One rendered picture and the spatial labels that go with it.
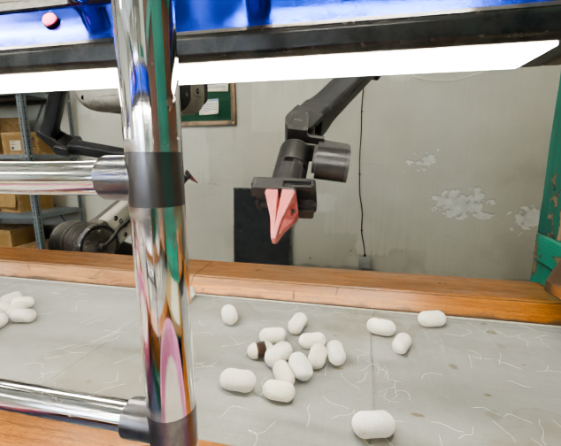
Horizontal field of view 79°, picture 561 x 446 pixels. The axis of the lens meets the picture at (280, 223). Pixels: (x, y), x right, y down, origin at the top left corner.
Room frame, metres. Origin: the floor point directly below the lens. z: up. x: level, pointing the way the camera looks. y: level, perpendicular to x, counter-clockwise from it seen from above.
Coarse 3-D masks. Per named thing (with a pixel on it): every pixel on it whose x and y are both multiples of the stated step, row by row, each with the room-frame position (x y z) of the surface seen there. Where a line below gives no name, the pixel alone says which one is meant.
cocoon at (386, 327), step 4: (368, 320) 0.41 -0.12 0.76; (372, 320) 0.41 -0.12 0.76; (376, 320) 0.41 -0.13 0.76; (380, 320) 0.41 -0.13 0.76; (384, 320) 0.41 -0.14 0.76; (388, 320) 0.41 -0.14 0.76; (368, 324) 0.41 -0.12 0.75; (372, 324) 0.41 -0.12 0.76; (376, 324) 0.40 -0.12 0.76; (380, 324) 0.40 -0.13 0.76; (384, 324) 0.40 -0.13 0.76; (388, 324) 0.40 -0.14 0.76; (392, 324) 0.40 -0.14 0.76; (368, 328) 0.41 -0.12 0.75; (372, 328) 0.40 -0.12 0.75; (376, 328) 0.40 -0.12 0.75; (380, 328) 0.40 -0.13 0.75; (384, 328) 0.40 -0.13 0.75; (388, 328) 0.40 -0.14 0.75; (392, 328) 0.40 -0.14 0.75; (372, 332) 0.41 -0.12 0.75; (376, 332) 0.40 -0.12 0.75; (380, 332) 0.40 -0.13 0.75; (384, 332) 0.40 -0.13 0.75; (388, 332) 0.40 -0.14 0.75; (392, 332) 0.40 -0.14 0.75
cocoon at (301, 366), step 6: (294, 354) 0.33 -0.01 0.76; (300, 354) 0.33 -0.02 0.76; (288, 360) 0.33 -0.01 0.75; (294, 360) 0.32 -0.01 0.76; (300, 360) 0.32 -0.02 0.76; (306, 360) 0.32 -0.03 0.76; (294, 366) 0.32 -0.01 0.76; (300, 366) 0.31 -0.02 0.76; (306, 366) 0.31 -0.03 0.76; (294, 372) 0.31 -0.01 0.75; (300, 372) 0.31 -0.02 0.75; (306, 372) 0.31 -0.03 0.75; (312, 372) 0.31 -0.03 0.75; (300, 378) 0.31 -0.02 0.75; (306, 378) 0.31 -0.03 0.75
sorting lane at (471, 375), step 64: (64, 320) 0.45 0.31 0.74; (128, 320) 0.45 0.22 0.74; (192, 320) 0.45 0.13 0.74; (256, 320) 0.45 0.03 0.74; (320, 320) 0.45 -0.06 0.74; (448, 320) 0.45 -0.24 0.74; (64, 384) 0.31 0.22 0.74; (128, 384) 0.31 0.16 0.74; (256, 384) 0.31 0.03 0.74; (320, 384) 0.31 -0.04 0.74; (384, 384) 0.31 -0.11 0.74; (448, 384) 0.31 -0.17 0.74; (512, 384) 0.31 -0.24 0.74
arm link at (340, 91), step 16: (336, 80) 0.75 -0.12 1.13; (352, 80) 0.75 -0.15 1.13; (368, 80) 0.80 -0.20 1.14; (320, 96) 0.71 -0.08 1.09; (336, 96) 0.71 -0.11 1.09; (352, 96) 0.76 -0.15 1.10; (288, 112) 0.66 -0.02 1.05; (320, 112) 0.66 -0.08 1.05; (336, 112) 0.71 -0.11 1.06; (320, 128) 0.68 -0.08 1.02
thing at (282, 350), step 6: (282, 342) 0.35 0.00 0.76; (270, 348) 0.34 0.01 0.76; (276, 348) 0.34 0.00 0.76; (282, 348) 0.34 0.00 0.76; (288, 348) 0.35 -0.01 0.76; (270, 354) 0.33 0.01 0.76; (276, 354) 0.33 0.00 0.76; (282, 354) 0.34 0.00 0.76; (288, 354) 0.34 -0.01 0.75; (270, 360) 0.33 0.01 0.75; (276, 360) 0.33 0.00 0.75; (270, 366) 0.33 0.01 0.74
